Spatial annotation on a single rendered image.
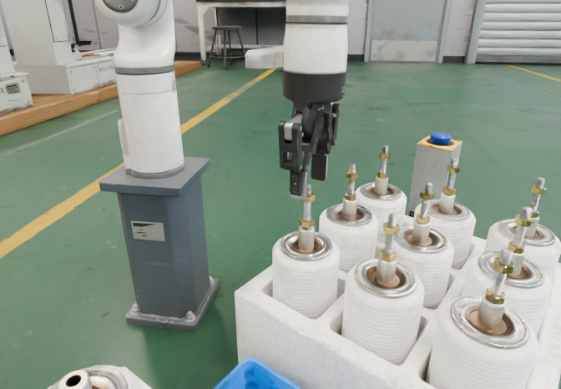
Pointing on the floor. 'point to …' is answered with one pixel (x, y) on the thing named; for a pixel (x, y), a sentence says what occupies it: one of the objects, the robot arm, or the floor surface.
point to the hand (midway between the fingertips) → (309, 179)
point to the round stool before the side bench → (224, 44)
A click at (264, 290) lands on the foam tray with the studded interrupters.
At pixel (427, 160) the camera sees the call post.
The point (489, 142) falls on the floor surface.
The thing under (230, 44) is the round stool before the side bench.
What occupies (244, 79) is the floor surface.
